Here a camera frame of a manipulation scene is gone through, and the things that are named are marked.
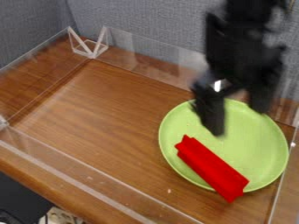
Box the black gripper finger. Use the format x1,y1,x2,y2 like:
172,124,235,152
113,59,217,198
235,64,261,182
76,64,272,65
247,80,279,114
191,84,224,137

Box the white power strip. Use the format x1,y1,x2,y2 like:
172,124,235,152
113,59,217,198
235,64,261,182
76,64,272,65
37,206,85,224

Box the clear acrylic enclosure wall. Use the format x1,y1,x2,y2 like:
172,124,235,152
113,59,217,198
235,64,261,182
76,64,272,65
0,27,299,224

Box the green round plate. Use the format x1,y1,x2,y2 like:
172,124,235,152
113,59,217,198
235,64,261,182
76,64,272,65
157,99,288,193

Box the red rectangular block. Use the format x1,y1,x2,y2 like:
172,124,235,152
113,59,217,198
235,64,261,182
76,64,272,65
175,135,249,203

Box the clear acrylic corner bracket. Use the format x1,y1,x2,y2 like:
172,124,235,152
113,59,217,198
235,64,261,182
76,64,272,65
67,27,108,59

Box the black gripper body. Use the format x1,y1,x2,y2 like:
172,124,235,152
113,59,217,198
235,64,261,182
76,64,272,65
191,11,285,96

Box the black box under table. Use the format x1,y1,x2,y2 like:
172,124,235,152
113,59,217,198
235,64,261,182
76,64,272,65
0,172,53,224

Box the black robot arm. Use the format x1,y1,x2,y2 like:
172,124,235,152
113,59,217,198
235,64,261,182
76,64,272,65
191,0,287,137

